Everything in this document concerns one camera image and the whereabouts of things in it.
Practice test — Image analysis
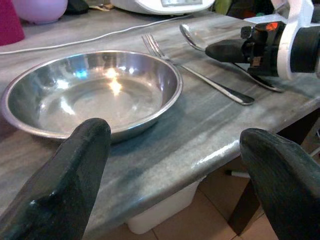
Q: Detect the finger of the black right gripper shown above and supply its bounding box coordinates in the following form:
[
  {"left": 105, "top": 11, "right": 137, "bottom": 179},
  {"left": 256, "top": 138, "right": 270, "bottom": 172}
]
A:
[{"left": 204, "top": 39, "right": 248, "bottom": 64}]

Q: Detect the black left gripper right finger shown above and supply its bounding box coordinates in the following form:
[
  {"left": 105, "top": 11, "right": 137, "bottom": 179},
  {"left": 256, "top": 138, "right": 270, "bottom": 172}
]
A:
[{"left": 239, "top": 127, "right": 320, "bottom": 240}]

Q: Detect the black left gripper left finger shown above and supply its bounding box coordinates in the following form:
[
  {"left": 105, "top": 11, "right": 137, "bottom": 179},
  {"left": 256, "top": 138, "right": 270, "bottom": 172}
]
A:
[{"left": 0, "top": 117, "right": 112, "bottom": 240}]

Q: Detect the stainless steel spoon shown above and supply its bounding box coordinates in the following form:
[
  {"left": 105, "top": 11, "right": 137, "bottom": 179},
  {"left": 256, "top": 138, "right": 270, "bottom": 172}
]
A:
[{"left": 179, "top": 23, "right": 285, "bottom": 93}]

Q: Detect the stainless steel fork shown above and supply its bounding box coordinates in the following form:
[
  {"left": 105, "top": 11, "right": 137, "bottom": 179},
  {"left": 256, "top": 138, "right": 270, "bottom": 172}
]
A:
[{"left": 141, "top": 33, "right": 255, "bottom": 106}]

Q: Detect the white marker pen black cap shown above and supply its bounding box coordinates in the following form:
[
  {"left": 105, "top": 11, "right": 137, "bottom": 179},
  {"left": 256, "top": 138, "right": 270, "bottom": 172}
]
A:
[{"left": 224, "top": 169, "right": 251, "bottom": 179}]

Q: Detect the green object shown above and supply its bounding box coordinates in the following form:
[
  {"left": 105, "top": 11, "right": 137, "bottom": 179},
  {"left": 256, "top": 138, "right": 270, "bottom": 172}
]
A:
[{"left": 214, "top": 0, "right": 231, "bottom": 16}]

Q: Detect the white kitchen appliance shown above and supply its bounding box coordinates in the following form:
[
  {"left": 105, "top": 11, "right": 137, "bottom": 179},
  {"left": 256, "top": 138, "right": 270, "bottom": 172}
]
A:
[{"left": 109, "top": 0, "right": 216, "bottom": 16}]

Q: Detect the round stainless steel bowl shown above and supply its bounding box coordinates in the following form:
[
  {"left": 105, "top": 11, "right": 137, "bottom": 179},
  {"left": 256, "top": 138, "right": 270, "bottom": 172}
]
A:
[{"left": 1, "top": 49, "right": 184, "bottom": 145}]

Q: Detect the white plastic bin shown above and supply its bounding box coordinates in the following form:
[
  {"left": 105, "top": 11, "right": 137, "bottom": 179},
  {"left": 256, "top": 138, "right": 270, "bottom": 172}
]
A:
[{"left": 126, "top": 177, "right": 203, "bottom": 235}]

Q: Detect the magenta cone-shaped object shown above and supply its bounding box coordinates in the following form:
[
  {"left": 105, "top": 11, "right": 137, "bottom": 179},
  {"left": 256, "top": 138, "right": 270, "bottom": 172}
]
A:
[{"left": 0, "top": 0, "right": 26, "bottom": 47}]

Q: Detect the lilac round balloon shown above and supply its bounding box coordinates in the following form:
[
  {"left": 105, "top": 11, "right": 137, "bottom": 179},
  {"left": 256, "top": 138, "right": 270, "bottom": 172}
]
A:
[{"left": 11, "top": 0, "right": 69, "bottom": 25}]

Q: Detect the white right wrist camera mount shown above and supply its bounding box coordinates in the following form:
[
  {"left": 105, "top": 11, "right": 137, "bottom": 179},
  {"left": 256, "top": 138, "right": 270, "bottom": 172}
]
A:
[{"left": 270, "top": 0, "right": 320, "bottom": 81}]

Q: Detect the thin white cable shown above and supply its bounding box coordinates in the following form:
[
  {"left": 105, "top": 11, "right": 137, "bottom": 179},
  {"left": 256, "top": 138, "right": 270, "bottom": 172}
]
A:
[{"left": 0, "top": 14, "right": 195, "bottom": 56}]

